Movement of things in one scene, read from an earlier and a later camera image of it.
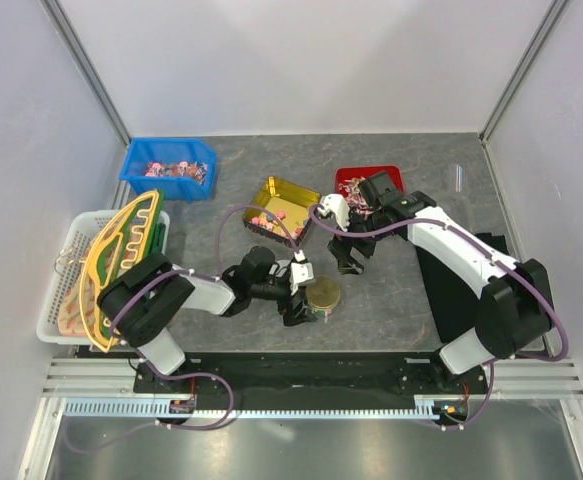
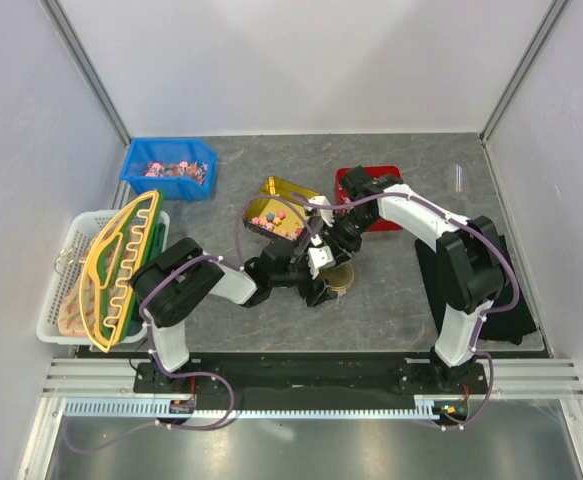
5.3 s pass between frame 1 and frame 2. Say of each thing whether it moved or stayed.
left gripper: moved
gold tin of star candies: stayed
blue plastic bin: stayed
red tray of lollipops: stayed
